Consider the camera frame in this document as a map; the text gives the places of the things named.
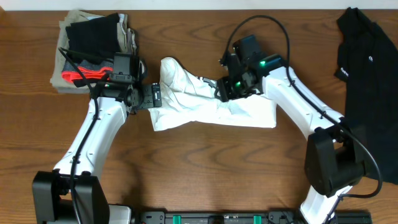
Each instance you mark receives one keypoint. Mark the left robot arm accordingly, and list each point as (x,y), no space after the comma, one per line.
(71,192)

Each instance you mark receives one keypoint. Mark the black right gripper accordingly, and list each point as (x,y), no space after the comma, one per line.
(224,94)

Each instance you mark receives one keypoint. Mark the white t-shirt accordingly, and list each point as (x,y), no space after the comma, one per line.
(187,98)

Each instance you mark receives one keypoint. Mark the black t-shirt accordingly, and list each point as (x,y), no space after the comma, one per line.
(367,63)

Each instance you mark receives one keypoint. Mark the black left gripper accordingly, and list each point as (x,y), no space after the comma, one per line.
(149,101)

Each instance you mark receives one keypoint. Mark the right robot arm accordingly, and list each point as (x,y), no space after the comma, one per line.
(335,158)

